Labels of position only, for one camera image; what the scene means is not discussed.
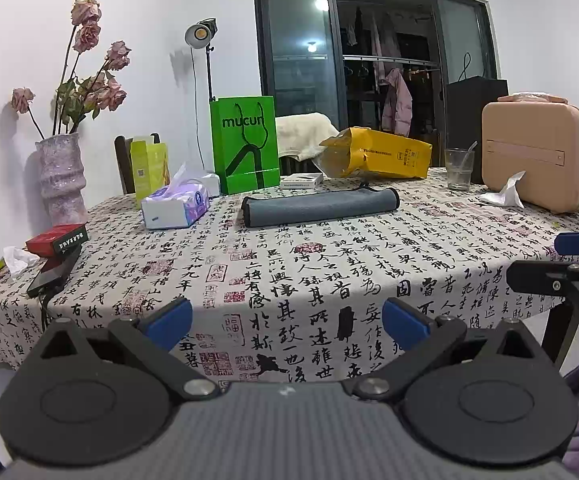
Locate dried pink roses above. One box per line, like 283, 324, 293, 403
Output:
10, 0, 132, 140

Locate dark wooden chair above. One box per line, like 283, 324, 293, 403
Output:
114, 133, 161, 196

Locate black paper bag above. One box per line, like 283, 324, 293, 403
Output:
444, 52, 510, 185

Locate red box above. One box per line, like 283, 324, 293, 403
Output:
25, 223, 89, 256

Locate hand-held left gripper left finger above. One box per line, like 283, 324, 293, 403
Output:
38, 297, 221, 403

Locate purple white tissue pack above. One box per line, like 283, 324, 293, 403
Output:
140, 162, 211, 231

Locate calligraphy printed tablecloth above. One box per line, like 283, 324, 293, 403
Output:
0, 167, 579, 384

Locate yellow paper bag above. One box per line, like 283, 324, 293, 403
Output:
313, 126, 433, 180

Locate spoon in glass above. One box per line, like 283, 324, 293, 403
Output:
457, 141, 479, 181

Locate black cable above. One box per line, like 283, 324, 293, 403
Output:
38, 290, 51, 333

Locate pink hard case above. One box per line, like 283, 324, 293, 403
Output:
481, 100, 579, 214

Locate grey towel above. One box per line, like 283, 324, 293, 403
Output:
240, 184, 401, 229

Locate green paper bag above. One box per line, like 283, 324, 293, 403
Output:
210, 95, 281, 196

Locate pink speckled vase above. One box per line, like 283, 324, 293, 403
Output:
35, 133, 89, 227

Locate cream blanket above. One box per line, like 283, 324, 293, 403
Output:
274, 112, 340, 162

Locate dark sliding glass door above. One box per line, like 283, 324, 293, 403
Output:
254, 0, 500, 169

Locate studio lamp on stand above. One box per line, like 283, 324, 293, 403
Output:
184, 18, 218, 104

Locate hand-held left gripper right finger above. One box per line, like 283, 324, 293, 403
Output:
344, 297, 551, 403

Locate pink hanging jacket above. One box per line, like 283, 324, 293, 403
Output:
378, 68, 414, 138

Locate clear drinking glass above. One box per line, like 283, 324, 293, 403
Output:
444, 147, 476, 191

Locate yellow-green carton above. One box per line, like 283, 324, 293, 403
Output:
130, 139, 171, 210

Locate crumpled white tissue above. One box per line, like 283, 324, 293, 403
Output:
2, 246, 41, 281
478, 170, 527, 209

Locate flat white box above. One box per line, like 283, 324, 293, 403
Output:
280, 172, 324, 191

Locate clear plastic bag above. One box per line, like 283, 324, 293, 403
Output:
498, 91, 570, 105

